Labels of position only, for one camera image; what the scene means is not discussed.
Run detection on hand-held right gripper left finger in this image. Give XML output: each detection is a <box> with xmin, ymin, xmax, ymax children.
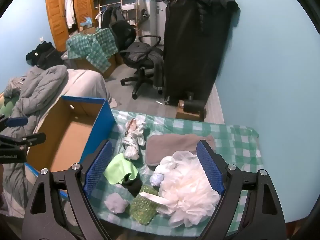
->
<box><xmin>22</xmin><ymin>140</ymin><xmax>118</xmax><ymax>240</ymax></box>

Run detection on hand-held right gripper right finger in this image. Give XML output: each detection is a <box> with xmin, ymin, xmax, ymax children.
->
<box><xmin>196</xmin><ymin>140</ymin><xmax>287</xmax><ymax>240</ymax></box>

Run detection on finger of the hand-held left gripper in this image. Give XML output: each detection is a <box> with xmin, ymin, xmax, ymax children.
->
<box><xmin>0</xmin><ymin>133</ymin><xmax>47</xmax><ymax>151</ymax></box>
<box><xmin>0</xmin><ymin>115</ymin><xmax>28</xmax><ymax>131</ymax></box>

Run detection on white mesh bath loofah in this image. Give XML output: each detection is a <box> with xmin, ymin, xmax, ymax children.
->
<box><xmin>159</xmin><ymin>151</ymin><xmax>222</xmax><ymax>227</ymax></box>

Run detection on small grey puff ball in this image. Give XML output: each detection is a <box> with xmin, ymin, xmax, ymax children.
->
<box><xmin>104</xmin><ymin>193</ymin><xmax>128</xmax><ymax>214</ymax></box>

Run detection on small white cloth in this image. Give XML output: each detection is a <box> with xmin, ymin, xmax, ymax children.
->
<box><xmin>150</xmin><ymin>156</ymin><xmax>178</xmax><ymax>187</ymax></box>

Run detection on green sequined scrubber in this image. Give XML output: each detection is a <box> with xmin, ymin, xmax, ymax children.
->
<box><xmin>125</xmin><ymin>185</ymin><xmax>172</xmax><ymax>224</ymax></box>

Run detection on light green cloth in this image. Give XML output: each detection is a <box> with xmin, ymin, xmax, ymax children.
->
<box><xmin>103</xmin><ymin>153</ymin><xmax>139</xmax><ymax>184</ymax></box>

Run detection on striped grey cloth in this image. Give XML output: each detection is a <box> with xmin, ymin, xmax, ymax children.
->
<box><xmin>4</xmin><ymin>76</ymin><xmax>28</xmax><ymax>98</ymax></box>

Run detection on green checkered tablecloth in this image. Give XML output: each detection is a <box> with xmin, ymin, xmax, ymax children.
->
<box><xmin>82</xmin><ymin>109</ymin><xmax>264</xmax><ymax>230</ymax></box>

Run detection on black sock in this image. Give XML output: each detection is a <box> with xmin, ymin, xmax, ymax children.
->
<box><xmin>122</xmin><ymin>174</ymin><xmax>142</xmax><ymax>197</ymax></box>

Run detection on grey quilted duvet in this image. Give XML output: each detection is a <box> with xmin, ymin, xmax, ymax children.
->
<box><xmin>0</xmin><ymin>65</ymin><xmax>69</xmax><ymax>215</ymax></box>

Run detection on crumpled white plastic bag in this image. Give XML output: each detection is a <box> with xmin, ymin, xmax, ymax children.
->
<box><xmin>121</xmin><ymin>117</ymin><xmax>150</xmax><ymax>160</ymax></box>

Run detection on grey bath mitt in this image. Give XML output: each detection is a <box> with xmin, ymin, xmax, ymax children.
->
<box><xmin>146</xmin><ymin>134</ymin><xmax>216</xmax><ymax>172</ymax></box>

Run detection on small brown cardboard box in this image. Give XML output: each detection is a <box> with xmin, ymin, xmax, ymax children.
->
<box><xmin>176</xmin><ymin>100</ymin><xmax>202</xmax><ymax>120</ymax></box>

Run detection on black cylinder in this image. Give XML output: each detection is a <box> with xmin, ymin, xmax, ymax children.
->
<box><xmin>184</xmin><ymin>92</ymin><xmax>206</xmax><ymax>114</ymax></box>

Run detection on black bag pile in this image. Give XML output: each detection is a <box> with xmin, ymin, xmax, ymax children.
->
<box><xmin>26</xmin><ymin>41</ymin><xmax>65</xmax><ymax>70</ymax></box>

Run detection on beige bed sheet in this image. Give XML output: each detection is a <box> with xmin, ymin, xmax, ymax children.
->
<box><xmin>62</xmin><ymin>69</ymin><xmax>118</xmax><ymax>107</ymax></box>

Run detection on large brown cardboard box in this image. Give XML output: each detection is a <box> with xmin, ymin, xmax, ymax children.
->
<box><xmin>72</xmin><ymin>52</ymin><xmax>123</xmax><ymax>79</ymax></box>

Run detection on green checkered cover cloth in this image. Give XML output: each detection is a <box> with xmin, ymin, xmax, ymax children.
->
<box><xmin>66</xmin><ymin>27</ymin><xmax>118</xmax><ymax>74</ymax></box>

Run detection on tall black fabric wardrobe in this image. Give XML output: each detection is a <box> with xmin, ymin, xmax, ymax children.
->
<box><xmin>164</xmin><ymin>0</ymin><xmax>235</xmax><ymax>105</ymax></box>

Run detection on cardboard box with blue print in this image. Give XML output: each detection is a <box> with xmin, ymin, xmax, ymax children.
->
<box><xmin>79</xmin><ymin>17</ymin><xmax>97</xmax><ymax>35</ymax></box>

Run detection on dark jacket on chair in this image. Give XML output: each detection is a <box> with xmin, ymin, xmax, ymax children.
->
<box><xmin>120</xmin><ymin>42</ymin><xmax>165</xmax><ymax>94</ymax></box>

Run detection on white hanging shirt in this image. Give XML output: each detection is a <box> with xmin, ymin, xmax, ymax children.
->
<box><xmin>65</xmin><ymin>0</ymin><xmax>76</xmax><ymax>29</ymax></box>

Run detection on black office chair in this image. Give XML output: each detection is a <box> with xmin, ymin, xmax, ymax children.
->
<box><xmin>110</xmin><ymin>20</ymin><xmax>165</xmax><ymax>100</ymax></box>

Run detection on wooden wardrobe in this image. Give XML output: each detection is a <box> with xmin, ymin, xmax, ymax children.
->
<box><xmin>45</xmin><ymin>0</ymin><xmax>104</xmax><ymax>53</ymax></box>

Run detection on metal clothes rack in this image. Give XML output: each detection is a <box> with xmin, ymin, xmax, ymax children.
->
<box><xmin>96</xmin><ymin>0</ymin><xmax>123</xmax><ymax>29</ymax></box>

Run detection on dark hanging clothes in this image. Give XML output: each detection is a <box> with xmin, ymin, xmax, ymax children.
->
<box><xmin>101</xmin><ymin>6</ymin><xmax>126</xmax><ymax>30</ymax></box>

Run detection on grey door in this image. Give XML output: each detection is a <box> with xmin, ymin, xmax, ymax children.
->
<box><xmin>149</xmin><ymin>0</ymin><xmax>171</xmax><ymax>46</ymax></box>

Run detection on white shelf trolley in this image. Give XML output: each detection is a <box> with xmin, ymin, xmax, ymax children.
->
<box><xmin>121</xmin><ymin>0</ymin><xmax>140</xmax><ymax>37</ymax></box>

